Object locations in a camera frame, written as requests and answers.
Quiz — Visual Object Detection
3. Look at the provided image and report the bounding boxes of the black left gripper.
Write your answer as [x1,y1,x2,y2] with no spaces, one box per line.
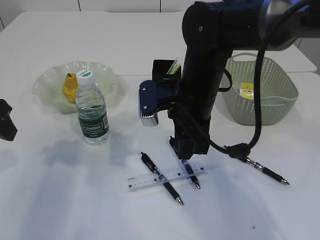
[0,99,18,142]

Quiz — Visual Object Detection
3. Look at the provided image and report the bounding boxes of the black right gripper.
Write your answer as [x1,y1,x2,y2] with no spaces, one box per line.
[168,77,221,160]

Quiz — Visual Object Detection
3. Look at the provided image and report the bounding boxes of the black gel pen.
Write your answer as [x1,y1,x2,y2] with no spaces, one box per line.
[169,136,201,190]
[241,157,290,185]
[141,152,184,206]

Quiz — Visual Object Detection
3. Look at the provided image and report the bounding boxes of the clear plastic ruler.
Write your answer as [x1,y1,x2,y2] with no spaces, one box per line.
[127,162,207,192]

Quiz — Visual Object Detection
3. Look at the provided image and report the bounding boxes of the yellow pear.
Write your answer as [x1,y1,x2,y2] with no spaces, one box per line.
[62,73,79,103]

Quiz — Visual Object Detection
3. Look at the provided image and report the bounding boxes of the yellow utility knife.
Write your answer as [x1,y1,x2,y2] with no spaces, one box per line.
[166,56,183,75]

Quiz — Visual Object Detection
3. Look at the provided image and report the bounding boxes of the yellow waste paper packaging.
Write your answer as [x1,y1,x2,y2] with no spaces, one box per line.
[239,82,254,100]

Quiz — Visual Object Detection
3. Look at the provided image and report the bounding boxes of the clear water bottle green label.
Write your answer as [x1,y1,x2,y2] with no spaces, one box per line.
[75,69,110,146]

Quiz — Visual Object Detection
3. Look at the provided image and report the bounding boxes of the green wavy glass plate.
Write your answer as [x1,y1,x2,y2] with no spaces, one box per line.
[32,61,124,114]

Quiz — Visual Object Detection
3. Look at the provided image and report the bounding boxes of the black square pen holder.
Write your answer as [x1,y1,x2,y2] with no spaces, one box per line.
[152,59,182,82]

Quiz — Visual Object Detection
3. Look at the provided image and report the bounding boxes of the green woven plastic basket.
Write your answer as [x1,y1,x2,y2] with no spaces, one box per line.
[220,53,299,126]

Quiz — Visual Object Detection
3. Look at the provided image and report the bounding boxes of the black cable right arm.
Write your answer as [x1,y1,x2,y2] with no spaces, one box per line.
[208,0,311,160]

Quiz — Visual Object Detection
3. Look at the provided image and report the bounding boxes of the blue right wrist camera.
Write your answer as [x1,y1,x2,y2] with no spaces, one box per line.
[138,79,179,127]

